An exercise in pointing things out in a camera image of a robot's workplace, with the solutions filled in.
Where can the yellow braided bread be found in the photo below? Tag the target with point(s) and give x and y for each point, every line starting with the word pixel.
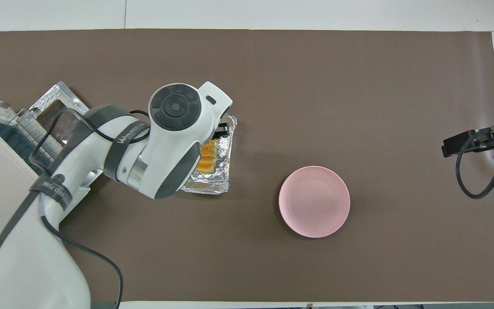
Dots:
pixel 208 159

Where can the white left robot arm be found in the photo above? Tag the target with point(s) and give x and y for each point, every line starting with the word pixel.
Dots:
pixel 174 107

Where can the pink round plate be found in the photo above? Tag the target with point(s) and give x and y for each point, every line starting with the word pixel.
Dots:
pixel 314 201

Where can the aluminium foil tray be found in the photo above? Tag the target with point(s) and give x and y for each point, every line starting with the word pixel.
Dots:
pixel 225 171

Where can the glass oven door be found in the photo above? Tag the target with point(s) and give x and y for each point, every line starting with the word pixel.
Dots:
pixel 54 92

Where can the brown table mat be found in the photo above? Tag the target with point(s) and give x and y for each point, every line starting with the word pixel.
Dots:
pixel 358 86

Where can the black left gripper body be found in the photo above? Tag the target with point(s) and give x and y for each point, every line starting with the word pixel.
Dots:
pixel 224 127

